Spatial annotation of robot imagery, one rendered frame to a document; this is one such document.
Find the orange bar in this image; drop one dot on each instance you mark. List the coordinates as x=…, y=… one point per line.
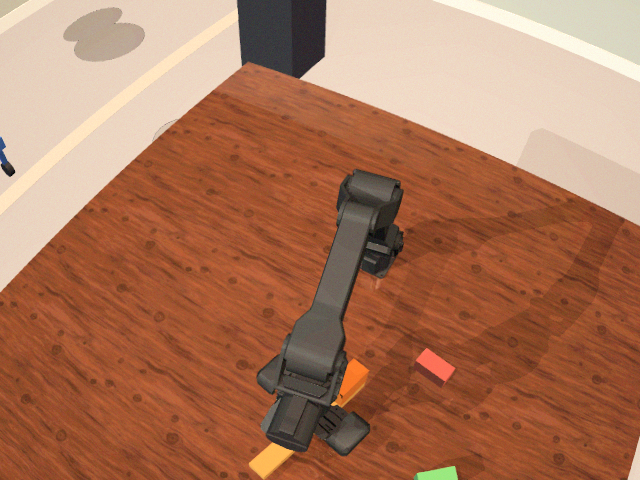
x=273, y=456

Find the salmon pink rectangular block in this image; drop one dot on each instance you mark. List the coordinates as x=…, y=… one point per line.
x=432, y=367

